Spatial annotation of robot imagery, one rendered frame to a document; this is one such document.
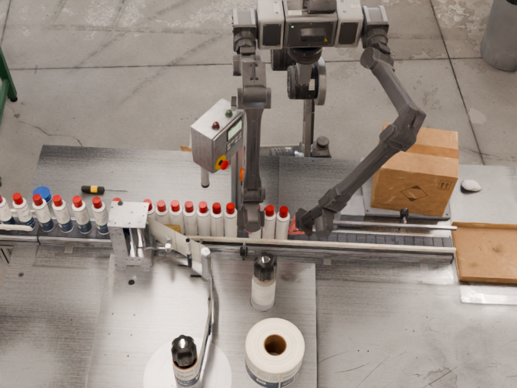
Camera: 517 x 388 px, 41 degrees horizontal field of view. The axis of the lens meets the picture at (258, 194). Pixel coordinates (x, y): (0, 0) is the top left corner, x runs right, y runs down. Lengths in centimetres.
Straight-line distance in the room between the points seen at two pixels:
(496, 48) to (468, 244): 218
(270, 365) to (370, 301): 56
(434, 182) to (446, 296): 44
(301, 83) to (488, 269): 106
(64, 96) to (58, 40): 53
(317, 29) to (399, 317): 113
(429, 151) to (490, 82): 209
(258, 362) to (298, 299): 38
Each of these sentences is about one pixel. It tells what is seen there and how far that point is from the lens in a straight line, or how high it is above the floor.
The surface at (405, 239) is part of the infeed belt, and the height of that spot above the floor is 88.
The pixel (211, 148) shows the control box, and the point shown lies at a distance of 236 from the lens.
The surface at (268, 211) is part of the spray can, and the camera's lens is 262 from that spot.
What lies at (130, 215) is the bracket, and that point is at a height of 114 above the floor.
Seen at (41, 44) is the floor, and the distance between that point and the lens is 501.
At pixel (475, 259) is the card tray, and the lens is 296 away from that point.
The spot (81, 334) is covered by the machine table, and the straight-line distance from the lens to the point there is 271.
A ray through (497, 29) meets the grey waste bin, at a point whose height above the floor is 29.
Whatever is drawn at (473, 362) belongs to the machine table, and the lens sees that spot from 275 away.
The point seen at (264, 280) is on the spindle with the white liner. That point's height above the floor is 110.
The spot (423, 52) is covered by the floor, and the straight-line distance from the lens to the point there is 497.
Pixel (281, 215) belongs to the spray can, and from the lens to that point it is 264.
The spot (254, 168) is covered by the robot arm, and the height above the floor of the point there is 138.
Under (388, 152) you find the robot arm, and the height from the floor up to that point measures 141.
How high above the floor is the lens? 323
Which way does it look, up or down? 54 degrees down
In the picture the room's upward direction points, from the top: 3 degrees clockwise
